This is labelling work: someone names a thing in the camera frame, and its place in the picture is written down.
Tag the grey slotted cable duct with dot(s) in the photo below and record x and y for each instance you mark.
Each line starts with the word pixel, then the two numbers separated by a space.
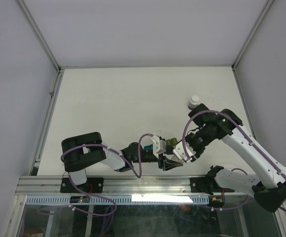
pixel 119 200

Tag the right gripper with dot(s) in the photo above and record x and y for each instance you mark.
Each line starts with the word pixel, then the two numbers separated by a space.
pixel 197 151

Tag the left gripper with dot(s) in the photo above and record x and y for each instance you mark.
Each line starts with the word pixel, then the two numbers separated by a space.
pixel 166 164

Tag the white pill bottle blue label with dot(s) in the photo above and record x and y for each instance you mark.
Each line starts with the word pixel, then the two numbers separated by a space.
pixel 194 102

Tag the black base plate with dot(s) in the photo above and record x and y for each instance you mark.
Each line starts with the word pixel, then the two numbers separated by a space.
pixel 205 185
pixel 92 185

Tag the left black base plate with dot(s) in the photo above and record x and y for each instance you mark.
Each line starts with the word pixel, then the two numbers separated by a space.
pixel 92 185

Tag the teal pill box FRI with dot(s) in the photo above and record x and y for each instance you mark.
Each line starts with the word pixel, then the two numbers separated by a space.
pixel 148 147

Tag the green pill box THUR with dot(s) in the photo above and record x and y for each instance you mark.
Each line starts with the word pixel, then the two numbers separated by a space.
pixel 174 141

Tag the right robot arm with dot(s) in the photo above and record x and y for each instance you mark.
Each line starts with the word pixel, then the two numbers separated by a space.
pixel 268 183

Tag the aluminium mounting rail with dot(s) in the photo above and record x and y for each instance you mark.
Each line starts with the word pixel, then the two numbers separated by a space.
pixel 110 185

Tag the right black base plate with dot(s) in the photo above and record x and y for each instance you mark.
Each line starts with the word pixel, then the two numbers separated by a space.
pixel 205 185

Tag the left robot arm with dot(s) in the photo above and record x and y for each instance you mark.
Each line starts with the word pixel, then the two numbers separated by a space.
pixel 83 151

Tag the clear pill jar gold lid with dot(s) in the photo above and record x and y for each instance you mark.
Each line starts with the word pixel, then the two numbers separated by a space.
pixel 177 159

